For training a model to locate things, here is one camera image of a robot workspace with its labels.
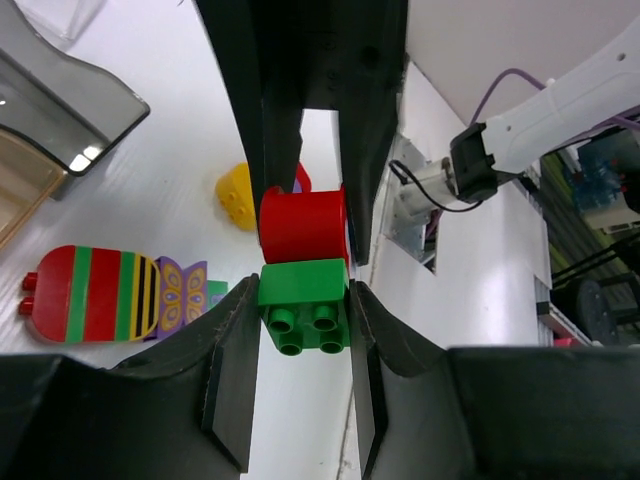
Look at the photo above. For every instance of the yellow rounded lego brick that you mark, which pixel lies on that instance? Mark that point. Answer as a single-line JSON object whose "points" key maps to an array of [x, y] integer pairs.
{"points": [[233, 190]]}

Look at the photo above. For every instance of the red rounded lego brick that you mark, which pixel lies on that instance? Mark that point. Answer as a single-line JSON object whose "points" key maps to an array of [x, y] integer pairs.
{"points": [[302, 182]]}

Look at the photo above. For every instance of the tan translucent bin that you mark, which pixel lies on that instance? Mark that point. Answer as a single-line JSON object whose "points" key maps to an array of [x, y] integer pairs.
{"points": [[28, 178]]}

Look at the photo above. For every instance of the grey translucent bin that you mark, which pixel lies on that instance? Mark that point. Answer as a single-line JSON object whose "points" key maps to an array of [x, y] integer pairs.
{"points": [[73, 112]]}

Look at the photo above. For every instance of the small green lego brick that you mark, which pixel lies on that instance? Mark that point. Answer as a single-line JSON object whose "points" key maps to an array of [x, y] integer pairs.
{"points": [[303, 305]]}

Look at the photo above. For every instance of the red flower lego brick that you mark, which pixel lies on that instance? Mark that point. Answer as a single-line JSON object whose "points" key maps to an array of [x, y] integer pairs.
{"points": [[302, 226]]}

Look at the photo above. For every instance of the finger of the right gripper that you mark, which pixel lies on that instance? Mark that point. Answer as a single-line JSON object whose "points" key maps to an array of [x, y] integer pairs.
{"points": [[356, 54], [261, 87]]}

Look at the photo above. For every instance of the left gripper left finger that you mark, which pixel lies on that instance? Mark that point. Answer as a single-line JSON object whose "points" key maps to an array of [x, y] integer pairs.
{"points": [[181, 409]]}

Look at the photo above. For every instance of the purple butterfly lego brick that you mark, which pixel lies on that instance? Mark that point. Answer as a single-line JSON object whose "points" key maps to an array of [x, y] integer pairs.
{"points": [[183, 296]]}

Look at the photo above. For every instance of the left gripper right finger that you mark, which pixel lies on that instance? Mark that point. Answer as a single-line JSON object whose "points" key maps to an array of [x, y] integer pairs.
{"points": [[424, 412]]}

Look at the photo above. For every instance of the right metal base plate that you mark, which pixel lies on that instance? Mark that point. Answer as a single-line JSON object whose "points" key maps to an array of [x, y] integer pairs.
{"points": [[409, 218]]}

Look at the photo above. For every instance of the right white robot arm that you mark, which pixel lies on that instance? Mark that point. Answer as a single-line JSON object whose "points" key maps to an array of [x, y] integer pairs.
{"points": [[487, 154]]}

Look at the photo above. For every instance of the clear transparent bin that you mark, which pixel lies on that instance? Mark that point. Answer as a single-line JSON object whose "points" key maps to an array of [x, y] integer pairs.
{"points": [[70, 18]]}

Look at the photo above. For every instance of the green number lego brick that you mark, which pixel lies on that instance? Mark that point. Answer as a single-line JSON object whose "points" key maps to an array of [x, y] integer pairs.
{"points": [[216, 291]]}

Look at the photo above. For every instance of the striped red green lego stack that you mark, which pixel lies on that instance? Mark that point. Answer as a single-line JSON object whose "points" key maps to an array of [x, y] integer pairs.
{"points": [[81, 294]]}

